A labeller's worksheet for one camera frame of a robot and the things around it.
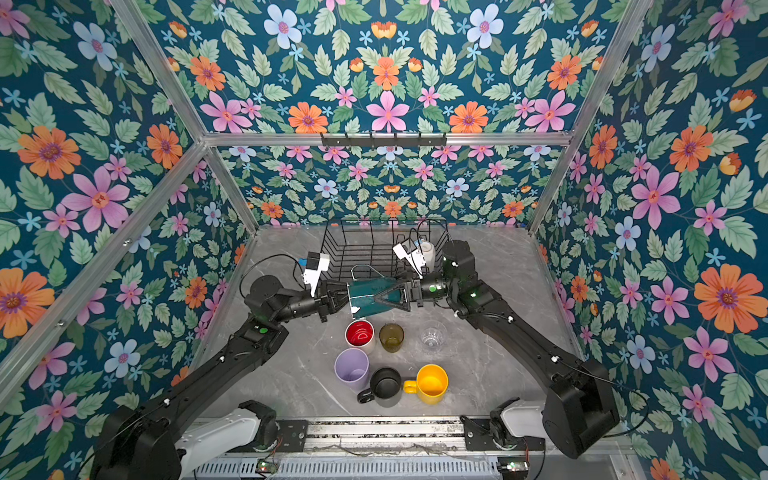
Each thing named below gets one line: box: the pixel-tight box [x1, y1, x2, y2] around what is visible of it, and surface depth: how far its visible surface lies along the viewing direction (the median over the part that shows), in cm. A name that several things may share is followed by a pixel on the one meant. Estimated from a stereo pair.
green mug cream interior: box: [348, 277, 399, 317], surface depth 62 cm
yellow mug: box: [403, 364, 449, 405], surface depth 77 cm
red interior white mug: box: [345, 319, 375, 347], surface depth 87 cm
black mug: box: [357, 367, 402, 408], surface depth 79 cm
